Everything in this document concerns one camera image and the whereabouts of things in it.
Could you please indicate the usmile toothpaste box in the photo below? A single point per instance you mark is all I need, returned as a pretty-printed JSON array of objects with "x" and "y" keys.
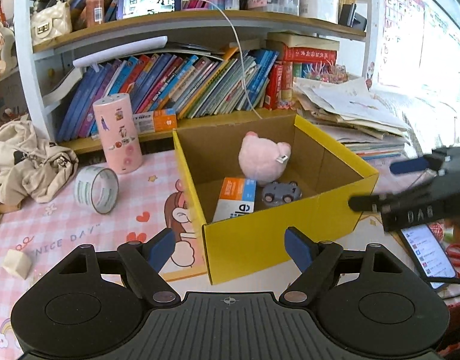
[{"x": 237, "y": 198}]

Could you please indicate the stack of papers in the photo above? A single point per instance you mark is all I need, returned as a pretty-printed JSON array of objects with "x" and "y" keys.
[{"x": 353, "y": 116}]

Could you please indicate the beige cloth bag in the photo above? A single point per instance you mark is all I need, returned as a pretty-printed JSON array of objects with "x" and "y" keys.
[{"x": 31, "y": 166}]

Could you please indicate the smartphone on shelf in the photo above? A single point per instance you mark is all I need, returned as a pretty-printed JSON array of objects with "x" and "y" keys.
[{"x": 136, "y": 8}]

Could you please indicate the white shelf lamp bar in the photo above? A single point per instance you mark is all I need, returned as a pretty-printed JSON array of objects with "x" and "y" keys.
[{"x": 116, "y": 52}]

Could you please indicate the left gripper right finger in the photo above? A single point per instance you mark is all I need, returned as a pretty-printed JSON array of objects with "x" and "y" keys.
[{"x": 316, "y": 262}]

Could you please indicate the pink plush toy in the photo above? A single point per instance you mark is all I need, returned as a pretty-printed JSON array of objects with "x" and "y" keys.
[{"x": 262, "y": 159}]

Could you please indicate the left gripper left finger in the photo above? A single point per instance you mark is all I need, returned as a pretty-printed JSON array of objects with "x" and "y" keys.
[{"x": 142, "y": 264}]

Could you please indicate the wooden bookshelf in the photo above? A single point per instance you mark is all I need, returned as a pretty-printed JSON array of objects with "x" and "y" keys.
[{"x": 42, "y": 66}]

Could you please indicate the orange small box on shelf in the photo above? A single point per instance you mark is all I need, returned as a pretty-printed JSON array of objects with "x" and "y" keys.
[{"x": 155, "y": 121}]

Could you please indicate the white eraser block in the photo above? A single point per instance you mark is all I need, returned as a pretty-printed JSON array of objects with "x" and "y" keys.
[{"x": 17, "y": 264}]

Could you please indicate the pink cartoon desk mat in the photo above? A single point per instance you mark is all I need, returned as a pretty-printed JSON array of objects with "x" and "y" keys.
[{"x": 48, "y": 232}]

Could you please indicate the white pen holder box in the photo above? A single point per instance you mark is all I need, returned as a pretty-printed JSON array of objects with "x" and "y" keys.
[{"x": 326, "y": 10}]

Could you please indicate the alphabet wall poster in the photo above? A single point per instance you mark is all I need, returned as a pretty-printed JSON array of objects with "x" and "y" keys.
[{"x": 402, "y": 42}]

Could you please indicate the row of books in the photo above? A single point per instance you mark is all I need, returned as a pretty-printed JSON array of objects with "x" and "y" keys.
[{"x": 194, "y": 84}]

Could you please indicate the clear tape roll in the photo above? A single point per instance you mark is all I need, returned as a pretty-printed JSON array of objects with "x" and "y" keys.
[{"x": 96, "y": 189}]

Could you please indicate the pink cylindrical canister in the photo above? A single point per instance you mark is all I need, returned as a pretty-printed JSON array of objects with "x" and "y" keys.
[{"x": 117, "y": 133}]

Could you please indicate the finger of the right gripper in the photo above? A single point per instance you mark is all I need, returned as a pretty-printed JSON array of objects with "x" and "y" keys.
[
  {"x": 395, "y": 204},
  {"x": 434, "y": 162}
]

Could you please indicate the red dictionary books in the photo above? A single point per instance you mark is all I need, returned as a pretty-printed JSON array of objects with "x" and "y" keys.
[{"x": 292, "y": 63}]

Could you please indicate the yellow cardboard box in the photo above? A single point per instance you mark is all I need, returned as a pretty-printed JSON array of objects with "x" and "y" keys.
[{"x": 325, "y": 170}]

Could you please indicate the blue grey toy car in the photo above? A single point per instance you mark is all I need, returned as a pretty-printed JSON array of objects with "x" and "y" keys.
[{"x": 279, "y": 193}]

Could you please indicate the white quilted mini handbag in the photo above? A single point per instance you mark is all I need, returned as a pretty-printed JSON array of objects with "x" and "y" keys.
[{"x": 49, "y": 23}]

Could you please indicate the black smartphone on desk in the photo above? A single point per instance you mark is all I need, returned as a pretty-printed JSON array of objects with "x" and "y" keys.
[{"x": 426, "y": 252}]

